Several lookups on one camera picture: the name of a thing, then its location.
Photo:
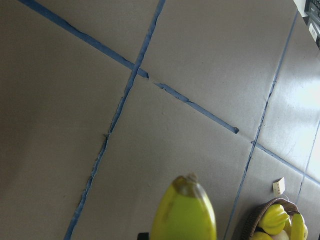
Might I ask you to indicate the yellow banana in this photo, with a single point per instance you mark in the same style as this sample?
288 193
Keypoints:
299 230
185 212

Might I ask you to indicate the brown wicker basket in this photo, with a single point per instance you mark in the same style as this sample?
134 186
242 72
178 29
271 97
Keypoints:
251 224

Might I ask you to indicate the yellow star fruit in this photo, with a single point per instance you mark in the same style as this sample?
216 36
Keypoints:
274 219

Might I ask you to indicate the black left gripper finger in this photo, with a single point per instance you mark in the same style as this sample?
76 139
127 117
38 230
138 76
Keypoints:
143 236

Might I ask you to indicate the paper price tag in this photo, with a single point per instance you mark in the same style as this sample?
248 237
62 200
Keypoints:
278 187

